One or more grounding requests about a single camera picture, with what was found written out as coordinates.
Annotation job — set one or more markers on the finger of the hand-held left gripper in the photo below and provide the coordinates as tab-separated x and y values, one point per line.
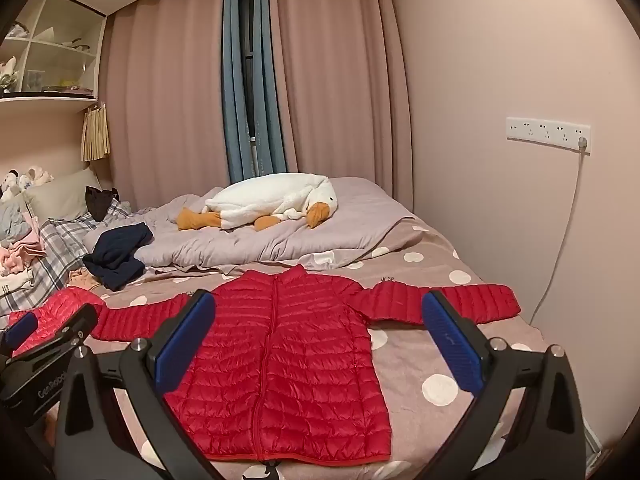
75	322
22	330

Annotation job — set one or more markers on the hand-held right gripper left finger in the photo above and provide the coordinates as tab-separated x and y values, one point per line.
182	340

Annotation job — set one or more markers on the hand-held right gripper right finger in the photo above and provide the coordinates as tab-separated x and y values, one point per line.
450	340

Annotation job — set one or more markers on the red puffer jacket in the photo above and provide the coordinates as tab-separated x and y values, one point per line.
300	360
55	305

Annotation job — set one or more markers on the pile of pink clothes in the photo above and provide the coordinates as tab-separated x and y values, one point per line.
22	250

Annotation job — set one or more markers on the peach garment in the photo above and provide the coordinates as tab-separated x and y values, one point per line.
85	280

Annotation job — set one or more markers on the white cloth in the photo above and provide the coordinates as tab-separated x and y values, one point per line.
15	282

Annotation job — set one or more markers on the polka dot bed sheet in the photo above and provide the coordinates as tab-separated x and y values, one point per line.
400	360

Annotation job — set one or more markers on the navy garment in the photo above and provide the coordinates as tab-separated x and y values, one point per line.
115	255

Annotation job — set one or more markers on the plaid blanket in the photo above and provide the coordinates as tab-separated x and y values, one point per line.
60	245

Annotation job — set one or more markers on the light blue garment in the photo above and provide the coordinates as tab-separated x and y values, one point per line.
12	222

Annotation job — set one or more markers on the grey duvet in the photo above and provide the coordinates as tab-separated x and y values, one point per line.
250	245

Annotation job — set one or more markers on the dark brown garment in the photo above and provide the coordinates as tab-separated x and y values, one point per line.
97	202

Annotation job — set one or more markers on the beige pillow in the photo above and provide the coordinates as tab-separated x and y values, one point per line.
60	195

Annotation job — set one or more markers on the spotted plush toy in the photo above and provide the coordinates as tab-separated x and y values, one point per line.
10	185

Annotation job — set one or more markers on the white goose plush toy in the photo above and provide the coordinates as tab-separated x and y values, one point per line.
260	200

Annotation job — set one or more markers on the beige fringed hanging cloth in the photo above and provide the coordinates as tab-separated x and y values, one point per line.
95	135

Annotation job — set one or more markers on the white shelf unit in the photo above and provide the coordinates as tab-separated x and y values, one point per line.
50	105

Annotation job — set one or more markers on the pink curtain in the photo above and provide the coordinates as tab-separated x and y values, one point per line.
340	85
165	100

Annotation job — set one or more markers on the blue curtain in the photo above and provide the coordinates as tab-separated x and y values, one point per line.
232	85
267	85

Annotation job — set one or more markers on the white wall power strip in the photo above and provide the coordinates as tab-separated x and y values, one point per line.
545	132

